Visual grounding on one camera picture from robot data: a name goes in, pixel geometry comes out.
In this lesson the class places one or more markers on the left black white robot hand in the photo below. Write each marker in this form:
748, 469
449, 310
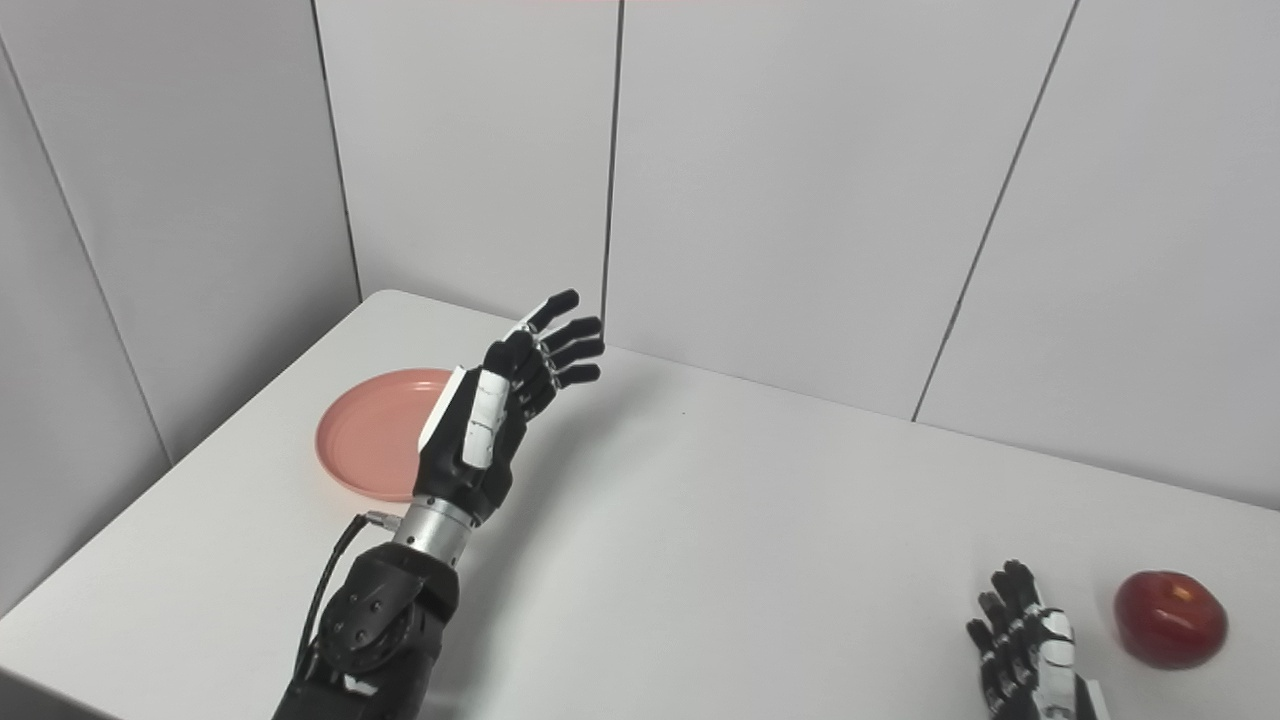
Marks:
482, 420

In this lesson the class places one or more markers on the pink round plate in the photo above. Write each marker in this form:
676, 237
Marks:
375, 435

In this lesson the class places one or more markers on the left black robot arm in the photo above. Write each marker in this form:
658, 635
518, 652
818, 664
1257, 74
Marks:
380, 620

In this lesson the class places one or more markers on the red apple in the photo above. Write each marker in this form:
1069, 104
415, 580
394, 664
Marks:
1170, 620

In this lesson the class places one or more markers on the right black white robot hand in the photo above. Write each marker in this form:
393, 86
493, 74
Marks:
1040, 650

